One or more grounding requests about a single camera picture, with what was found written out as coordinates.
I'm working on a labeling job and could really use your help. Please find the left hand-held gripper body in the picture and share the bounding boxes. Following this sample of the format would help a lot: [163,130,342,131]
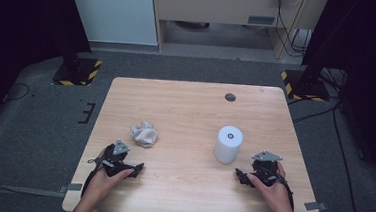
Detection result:
[86,136,135,179]

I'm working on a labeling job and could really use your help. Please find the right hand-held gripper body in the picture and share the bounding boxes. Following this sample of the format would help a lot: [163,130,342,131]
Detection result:
[250,149,281,188]

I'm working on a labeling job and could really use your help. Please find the white plastic cup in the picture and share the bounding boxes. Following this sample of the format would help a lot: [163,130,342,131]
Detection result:
[212,124,246,167]

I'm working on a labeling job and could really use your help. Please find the white woven cloth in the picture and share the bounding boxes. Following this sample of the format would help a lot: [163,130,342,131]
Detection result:
[129,119,160,150]

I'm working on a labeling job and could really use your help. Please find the person's left hand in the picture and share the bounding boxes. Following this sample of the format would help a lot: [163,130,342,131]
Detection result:
[82,146,137,212]

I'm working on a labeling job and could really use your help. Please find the person's right hand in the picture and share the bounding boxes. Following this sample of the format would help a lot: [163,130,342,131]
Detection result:
[244,159,302,212]

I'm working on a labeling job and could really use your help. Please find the grey tape piece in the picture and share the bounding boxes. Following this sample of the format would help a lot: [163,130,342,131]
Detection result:
[58,181,84,196]
[303,200,329,212]

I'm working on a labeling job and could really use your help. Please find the black stand with striped base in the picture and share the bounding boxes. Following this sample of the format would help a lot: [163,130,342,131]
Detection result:
[51,45,105,90]
[278,41,335,104]

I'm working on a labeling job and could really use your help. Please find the white cabinet panel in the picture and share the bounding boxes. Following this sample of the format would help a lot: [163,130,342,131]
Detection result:
[61,0,162,48]

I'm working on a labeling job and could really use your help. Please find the black curtain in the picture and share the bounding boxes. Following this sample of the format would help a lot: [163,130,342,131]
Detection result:
[0,0,96,143]
[293,0,376,188]

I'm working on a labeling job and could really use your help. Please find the beige wooden desk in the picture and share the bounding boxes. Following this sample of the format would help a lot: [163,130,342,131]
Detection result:
[146,0,330,65]

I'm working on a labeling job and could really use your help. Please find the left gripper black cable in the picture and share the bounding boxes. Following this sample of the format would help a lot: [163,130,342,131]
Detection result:
[80,160,106,199]

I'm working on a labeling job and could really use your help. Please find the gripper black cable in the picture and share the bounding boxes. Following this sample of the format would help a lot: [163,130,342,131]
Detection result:
[80,160,106,199]
[273,171,298,212]

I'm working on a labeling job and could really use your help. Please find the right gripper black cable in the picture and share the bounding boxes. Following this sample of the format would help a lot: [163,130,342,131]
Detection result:
[273,171,298,212]

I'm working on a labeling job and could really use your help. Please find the long black floor cable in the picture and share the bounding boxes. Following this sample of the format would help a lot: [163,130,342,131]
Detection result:
[324,102,376,212]

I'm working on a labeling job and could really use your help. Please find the grey floor cable cover strip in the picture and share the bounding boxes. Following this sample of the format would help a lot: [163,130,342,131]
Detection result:
[0,184,67,200]

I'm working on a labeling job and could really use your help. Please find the thin black looped floor cable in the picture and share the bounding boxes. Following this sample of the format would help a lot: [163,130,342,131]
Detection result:
[1,81,32,105]

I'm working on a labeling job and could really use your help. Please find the black hanging cable bundle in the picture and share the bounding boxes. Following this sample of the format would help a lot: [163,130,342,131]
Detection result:
[272,0,316,59]

